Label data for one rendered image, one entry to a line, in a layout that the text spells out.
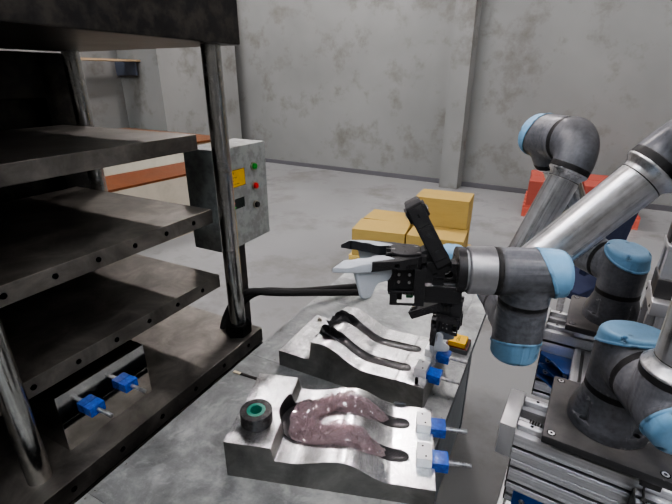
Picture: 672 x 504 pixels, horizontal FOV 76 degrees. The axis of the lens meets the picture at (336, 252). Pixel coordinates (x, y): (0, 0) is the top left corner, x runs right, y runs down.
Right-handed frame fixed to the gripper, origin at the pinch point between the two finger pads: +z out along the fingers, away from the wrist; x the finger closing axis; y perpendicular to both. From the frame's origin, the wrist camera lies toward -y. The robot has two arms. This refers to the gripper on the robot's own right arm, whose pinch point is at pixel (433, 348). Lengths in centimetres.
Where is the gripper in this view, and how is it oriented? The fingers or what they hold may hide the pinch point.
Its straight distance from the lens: 143.8
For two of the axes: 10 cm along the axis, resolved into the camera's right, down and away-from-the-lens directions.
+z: 0.0, 9.3, 3.8
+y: 8.9, 1.8, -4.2
